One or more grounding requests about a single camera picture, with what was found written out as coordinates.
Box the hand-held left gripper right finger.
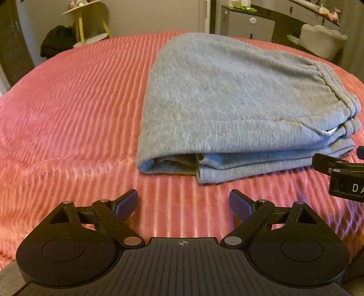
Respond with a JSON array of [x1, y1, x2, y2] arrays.
[[223, 189, 318, 250]]

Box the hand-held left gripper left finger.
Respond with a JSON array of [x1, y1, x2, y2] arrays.
[[48, 189, 146, 250]]

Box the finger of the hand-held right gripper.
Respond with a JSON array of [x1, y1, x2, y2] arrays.
[[312, 153, 364, 177]]

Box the grey pants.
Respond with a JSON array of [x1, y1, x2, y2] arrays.
[[136, 32, 362, 185]]

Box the pink ribbed blanket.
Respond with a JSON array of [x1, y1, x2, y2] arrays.
[[0, 31, 364, 264]]

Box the white scalloped chair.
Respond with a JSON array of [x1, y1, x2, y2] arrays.
[[287, 24, 348, 58]]

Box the grey dresser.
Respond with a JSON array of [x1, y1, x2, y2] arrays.
[[280, 0, 343, 27]]

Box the grey cabinet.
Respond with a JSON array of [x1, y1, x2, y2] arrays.
[[220, 4, 277, 43]]

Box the black cloth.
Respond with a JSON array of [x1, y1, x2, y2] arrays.
[[40, 25, 77, 60]]

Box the yellow-legged round side table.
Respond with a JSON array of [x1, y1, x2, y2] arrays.
[[61, 0, 112, 49]]

